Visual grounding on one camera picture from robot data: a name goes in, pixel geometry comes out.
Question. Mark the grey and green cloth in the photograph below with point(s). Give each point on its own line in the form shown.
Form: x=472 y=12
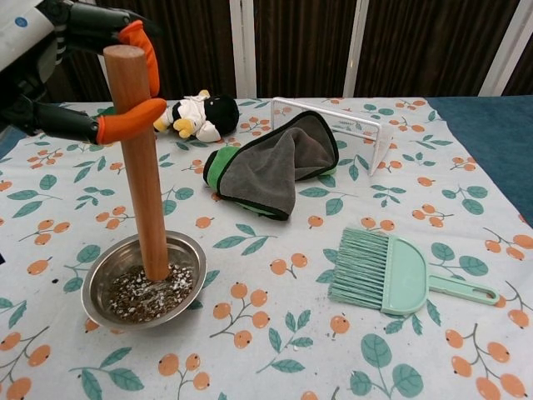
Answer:
x=266 y=175

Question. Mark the stainless steel bowl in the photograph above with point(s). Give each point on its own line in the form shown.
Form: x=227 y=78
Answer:
x=121 y=256

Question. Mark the floral printed tablecloth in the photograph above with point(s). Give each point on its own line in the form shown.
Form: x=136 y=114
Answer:
x=233 y=375

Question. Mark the clear acrylic stand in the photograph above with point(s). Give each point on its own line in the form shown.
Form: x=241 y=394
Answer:
x=383 y=146

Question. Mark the crushed brown and white bits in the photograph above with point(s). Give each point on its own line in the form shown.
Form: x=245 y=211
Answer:
x=137 y=300

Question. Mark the blue table cover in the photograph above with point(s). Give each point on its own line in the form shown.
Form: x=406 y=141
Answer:
x=491 y=137

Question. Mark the white frame post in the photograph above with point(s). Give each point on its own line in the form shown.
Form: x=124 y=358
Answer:
x=505 y=50
x=243 y=50
x=356 y=50

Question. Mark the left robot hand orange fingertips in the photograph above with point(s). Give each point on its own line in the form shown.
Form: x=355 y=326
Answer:
x=25 y=33

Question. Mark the black and white plush toy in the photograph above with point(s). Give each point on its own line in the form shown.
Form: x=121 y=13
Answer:
x=220 y=112

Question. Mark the dark brown pleated curtain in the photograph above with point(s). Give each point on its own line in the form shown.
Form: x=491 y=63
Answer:
x=200 y=41

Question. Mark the wooden rolling pin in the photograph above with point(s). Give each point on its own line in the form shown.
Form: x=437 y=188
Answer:
x=141 y=187

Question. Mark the mint green hand brush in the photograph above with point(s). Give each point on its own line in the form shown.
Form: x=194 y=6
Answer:
x=404 y=275

